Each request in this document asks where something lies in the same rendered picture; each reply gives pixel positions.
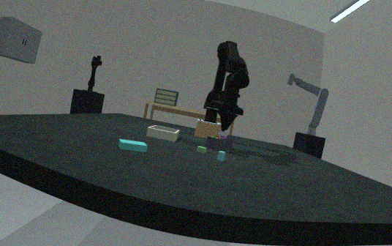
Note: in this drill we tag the small green block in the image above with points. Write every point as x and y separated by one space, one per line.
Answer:
201 149

